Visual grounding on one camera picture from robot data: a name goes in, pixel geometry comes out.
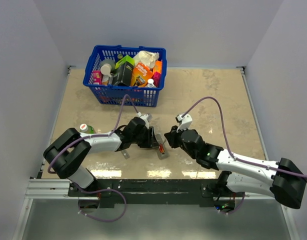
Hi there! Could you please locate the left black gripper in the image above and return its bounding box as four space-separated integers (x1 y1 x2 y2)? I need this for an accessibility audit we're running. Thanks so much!
131 126 159 148

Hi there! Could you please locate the white grey remote control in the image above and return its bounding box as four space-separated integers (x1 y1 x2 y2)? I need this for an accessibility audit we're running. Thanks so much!
155 133 169 160

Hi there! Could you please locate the grey battery cover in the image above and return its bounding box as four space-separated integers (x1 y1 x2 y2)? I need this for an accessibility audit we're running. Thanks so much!
121 150 130 159

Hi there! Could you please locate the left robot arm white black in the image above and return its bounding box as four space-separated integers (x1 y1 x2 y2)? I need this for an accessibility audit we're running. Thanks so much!
43 114 159 196

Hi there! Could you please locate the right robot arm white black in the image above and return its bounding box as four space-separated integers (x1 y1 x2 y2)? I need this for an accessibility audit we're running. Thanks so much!
164 126 307 209

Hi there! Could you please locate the small white cap bottle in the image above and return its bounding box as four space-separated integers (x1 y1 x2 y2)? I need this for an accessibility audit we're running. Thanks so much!
146 78 156 88

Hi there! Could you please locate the magenta small box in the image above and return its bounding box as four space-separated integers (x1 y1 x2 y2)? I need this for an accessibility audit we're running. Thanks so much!
152 71 161 87

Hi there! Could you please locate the orange juice bottle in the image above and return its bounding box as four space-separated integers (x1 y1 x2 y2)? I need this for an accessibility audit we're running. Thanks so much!
79 123 96 134

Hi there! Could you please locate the orange Gillette razor box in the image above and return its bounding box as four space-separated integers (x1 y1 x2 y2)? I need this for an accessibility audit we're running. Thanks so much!
130 62 154 88

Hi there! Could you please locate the black green box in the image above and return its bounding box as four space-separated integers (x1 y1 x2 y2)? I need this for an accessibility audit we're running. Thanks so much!
112 55 135 87

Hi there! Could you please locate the blue plastic basket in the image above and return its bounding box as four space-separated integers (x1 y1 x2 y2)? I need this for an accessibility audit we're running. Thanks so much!
82 44 167 108

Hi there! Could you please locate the pink box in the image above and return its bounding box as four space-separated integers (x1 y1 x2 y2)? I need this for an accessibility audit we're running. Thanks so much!
91 70 103 85

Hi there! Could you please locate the crumpled white paper bag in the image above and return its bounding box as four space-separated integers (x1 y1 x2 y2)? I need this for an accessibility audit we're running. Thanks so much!
133 50 160 69

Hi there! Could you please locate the white pump bottle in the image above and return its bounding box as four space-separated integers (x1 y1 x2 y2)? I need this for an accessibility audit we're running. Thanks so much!
100 59 116 77

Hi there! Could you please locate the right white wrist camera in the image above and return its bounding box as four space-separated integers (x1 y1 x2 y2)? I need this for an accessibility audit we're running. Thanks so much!
175 114 193 133

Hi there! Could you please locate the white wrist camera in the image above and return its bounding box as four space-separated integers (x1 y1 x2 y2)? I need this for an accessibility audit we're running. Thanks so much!
136 111 152 129
175 114 193 133

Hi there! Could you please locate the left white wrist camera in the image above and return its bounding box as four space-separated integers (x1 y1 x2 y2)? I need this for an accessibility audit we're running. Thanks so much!
136 111 152 129

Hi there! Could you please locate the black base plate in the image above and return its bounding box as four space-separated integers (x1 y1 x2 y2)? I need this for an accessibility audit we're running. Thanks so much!
68 179 243 208

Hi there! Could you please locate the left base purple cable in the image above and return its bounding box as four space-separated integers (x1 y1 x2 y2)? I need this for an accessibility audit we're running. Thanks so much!
73 182 127 223

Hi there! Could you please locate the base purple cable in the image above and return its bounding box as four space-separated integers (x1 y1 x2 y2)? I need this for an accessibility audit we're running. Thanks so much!
73 182 127 223
217 192 246 216

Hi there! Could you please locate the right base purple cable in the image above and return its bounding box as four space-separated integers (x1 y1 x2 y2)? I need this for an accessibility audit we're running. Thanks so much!
217 192 246 216

